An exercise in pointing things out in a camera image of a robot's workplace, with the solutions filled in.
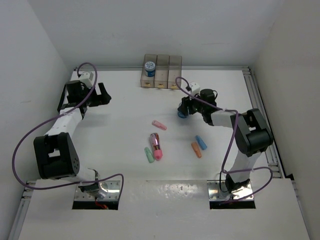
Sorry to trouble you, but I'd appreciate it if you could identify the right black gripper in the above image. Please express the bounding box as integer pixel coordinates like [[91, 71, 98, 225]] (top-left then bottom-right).
[[179, 91, 206, 116]]

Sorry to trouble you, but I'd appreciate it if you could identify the blue ink jar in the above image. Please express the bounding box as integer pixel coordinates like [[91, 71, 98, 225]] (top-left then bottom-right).
[[177, 111, 188, 119], [144, 61, 156, 78]]

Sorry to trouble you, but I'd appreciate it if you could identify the pink highlighter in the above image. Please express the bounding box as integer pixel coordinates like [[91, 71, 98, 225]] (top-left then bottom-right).
[[151, 120, 167, 131]]

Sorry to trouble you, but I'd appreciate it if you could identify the orange highlighter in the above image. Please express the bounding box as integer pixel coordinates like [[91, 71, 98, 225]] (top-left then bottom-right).
[[191, 142, 202, 159]]

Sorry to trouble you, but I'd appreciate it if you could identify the blue highlighter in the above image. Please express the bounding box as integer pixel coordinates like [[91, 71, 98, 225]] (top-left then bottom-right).
[[195, 135, 208, 151]]

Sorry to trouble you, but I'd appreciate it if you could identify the pink capped marker tube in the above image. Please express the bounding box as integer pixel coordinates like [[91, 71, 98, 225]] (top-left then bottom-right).
[[149, 133, 163, 161]]

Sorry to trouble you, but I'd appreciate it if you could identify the green highlighter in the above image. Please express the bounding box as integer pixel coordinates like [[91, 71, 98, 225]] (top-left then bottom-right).
[[144, 147, 155, 163]]

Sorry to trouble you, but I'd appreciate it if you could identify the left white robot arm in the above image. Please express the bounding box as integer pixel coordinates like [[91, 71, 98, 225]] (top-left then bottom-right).
[[33, 80, 112, 183]]

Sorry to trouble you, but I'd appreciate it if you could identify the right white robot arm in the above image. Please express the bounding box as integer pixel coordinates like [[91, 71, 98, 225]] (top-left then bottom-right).
[[177, 89, 274, 193]]

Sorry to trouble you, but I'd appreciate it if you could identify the middle clear storage bin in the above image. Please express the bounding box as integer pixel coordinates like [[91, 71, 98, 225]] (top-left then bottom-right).
[[154, 54, 170, 89]]

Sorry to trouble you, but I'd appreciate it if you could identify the clear storage bin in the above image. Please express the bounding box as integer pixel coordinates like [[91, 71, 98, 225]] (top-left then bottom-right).
[[167, 55, 182, 90], [140, 54, 157, 88], [154, 54, 170, 89]]

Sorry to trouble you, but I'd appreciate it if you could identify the left clear storage bin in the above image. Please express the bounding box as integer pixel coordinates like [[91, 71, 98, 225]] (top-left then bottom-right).
[[140, 54, 157, 88]]

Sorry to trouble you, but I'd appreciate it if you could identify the right clear storage bin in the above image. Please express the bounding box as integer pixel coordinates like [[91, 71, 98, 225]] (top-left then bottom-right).
[[167, 55, 182, 90]]

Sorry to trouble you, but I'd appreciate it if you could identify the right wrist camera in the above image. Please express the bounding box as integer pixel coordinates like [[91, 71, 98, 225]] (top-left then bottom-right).
[[185, 81, 201, 96]]

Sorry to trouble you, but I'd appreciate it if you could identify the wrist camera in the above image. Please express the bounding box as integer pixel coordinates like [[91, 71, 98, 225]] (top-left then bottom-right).
[[185, 81, 201, 96], [78, 71, 95, 88]]

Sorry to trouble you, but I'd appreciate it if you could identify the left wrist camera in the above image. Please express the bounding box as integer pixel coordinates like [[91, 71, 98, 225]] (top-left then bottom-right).
[[78, 71, 95, 88]]

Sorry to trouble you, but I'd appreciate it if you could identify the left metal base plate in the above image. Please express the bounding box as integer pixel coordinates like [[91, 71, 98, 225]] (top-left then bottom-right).
[[74, 180, 121, 202]]

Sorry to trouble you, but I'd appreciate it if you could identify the metal base plate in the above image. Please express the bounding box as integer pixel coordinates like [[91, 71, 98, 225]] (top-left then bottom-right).
[[207, 180, 254, 202], [74, 180, 121, 202]]

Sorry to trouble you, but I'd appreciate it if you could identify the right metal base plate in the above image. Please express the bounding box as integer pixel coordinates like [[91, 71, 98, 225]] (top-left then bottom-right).
[[207, 180, 254, 202]]

